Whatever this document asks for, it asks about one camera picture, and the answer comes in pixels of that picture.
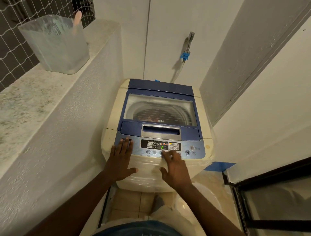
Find person's left forearm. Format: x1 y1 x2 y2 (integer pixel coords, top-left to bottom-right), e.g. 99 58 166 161
24 172 117 236

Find speckled stone ledge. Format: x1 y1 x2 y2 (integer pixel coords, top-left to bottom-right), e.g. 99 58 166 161
0 19 122 172

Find clothes in washer drum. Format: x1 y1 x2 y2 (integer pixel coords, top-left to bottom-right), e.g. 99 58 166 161
137 114 161 122

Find person's right hand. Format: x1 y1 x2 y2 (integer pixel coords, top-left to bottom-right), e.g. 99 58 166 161
159 150 193 190

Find blue washing machine lid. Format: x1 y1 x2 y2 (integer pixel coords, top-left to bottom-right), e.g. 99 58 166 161
117 78 203 142

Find white round bucket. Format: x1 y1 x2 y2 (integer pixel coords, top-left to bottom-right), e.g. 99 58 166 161
174 182 222 220

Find blue tape strip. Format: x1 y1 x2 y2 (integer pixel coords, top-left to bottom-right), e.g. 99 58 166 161
203 162 236 172

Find person's beige trousers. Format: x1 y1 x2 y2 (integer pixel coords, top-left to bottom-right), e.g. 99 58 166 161
149 195 198 236

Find white top-load washing machine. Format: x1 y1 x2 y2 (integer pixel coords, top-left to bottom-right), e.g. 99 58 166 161
101 78 215 193

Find person's left hand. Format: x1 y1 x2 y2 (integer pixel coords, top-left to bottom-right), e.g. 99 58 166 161
104 137 139 182

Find person's blue shirt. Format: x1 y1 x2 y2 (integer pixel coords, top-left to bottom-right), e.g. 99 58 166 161
93 220 176 236

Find white safety net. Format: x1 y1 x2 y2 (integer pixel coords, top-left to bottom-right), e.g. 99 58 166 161
0 0 95 92

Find metal wall tap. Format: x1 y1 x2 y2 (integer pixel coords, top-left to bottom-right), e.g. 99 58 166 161
185 31 195 53

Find black framed glass door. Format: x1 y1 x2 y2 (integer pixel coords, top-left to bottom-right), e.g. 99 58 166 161
222 158 311 236

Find translucent plastic container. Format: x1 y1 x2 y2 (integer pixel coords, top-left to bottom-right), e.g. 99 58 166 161
18 15 90 75

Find pink plastic scoop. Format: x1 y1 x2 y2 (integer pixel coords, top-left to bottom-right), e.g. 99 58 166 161
73 10 82 35

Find person's right forearm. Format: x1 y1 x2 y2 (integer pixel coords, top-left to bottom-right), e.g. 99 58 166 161
175 183 245 236

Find clear water hose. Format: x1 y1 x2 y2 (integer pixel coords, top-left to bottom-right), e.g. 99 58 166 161
171 61 186 83

